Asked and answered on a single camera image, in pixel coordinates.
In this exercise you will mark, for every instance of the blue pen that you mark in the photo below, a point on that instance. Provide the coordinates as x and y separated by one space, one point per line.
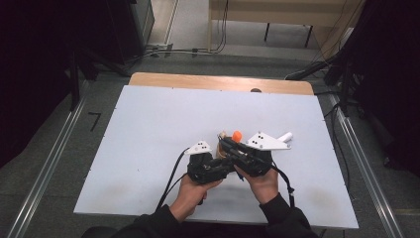
240 176

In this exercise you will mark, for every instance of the black cabinet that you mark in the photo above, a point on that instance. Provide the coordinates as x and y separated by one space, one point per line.
132 26

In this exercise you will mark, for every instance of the wooden table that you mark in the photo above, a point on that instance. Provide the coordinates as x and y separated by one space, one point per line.
198 81

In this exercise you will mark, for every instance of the aluminium floor rail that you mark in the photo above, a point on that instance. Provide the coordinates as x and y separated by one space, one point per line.
49 165
363 165

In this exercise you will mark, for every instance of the light wooden desk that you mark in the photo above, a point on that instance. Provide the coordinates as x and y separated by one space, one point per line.
264 15

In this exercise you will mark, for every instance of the white tube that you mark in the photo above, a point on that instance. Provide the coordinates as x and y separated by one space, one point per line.
286 137

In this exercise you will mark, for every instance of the person's right hand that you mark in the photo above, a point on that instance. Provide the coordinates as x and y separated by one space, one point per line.
264 186

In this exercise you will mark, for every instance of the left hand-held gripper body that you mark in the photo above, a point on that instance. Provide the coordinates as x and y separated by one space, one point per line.
201 168

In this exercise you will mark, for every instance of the dark curtain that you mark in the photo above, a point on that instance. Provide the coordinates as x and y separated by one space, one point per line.
33 66
389 66

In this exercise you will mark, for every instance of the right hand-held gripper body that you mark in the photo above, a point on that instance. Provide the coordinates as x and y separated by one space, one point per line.
257 162

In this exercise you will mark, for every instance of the black metal stand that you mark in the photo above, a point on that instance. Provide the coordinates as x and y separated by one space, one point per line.
74 86

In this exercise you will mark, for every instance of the person's left hand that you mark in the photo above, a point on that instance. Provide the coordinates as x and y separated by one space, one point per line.
189 198

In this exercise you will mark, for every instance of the orange highlighter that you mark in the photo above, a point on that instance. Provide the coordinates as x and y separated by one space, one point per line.
236 136

